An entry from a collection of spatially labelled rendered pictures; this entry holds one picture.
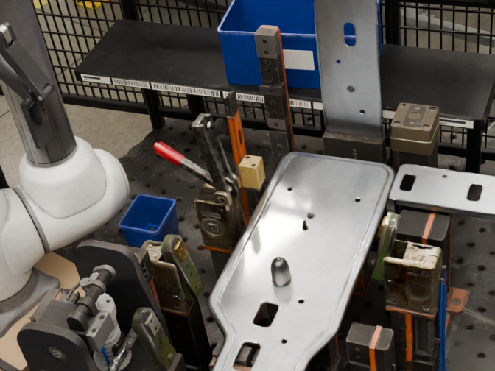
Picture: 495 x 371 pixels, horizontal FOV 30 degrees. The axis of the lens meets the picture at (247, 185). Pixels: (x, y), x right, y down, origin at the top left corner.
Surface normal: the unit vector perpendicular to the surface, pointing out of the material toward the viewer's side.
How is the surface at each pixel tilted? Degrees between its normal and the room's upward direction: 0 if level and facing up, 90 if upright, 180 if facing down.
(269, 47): 90
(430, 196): 0
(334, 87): 90
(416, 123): 0
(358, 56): 90
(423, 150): 89
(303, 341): 0
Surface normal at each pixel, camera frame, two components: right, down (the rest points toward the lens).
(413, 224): -0.13, -0.74
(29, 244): 0.57, 0.44
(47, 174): -0.11, 0.02
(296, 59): -0.27, 0.66
